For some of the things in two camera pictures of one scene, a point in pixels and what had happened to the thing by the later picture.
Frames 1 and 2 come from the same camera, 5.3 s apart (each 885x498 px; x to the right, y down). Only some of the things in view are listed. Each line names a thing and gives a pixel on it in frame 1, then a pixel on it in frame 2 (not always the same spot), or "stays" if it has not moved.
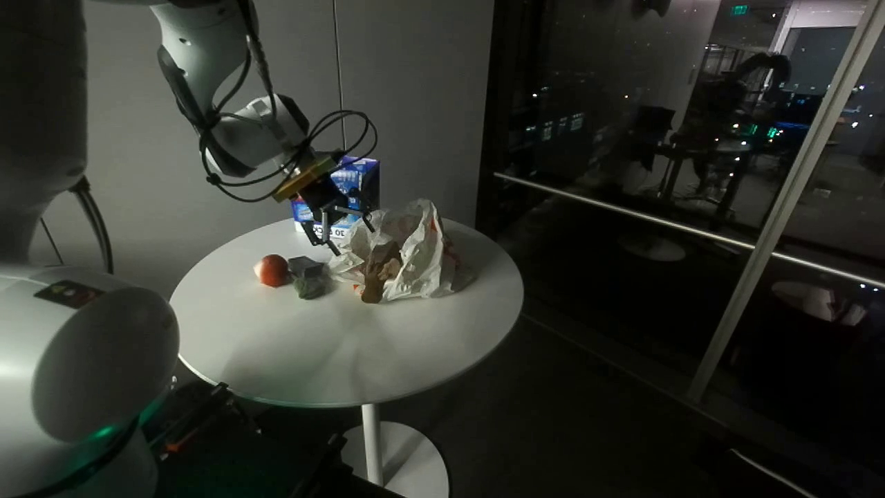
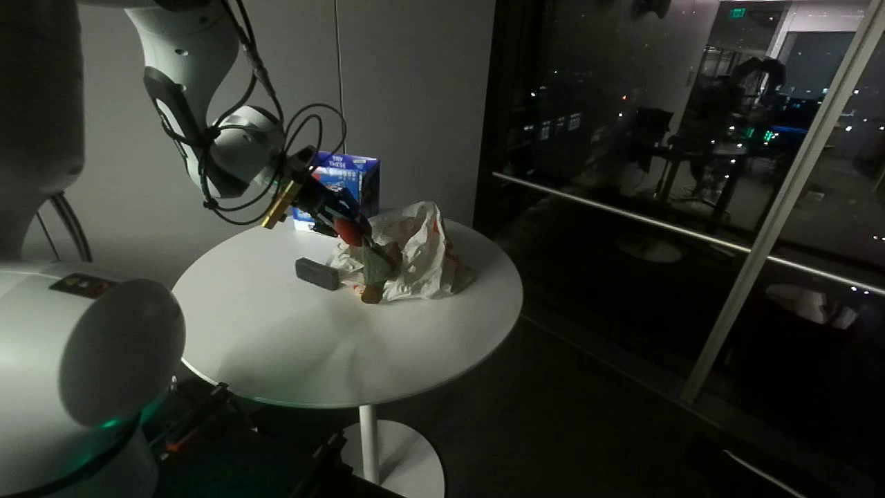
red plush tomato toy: (272, 273) -> (346, 232)
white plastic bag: (430, 262) stays
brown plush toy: (383, 266) stays
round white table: (285, 316) stays
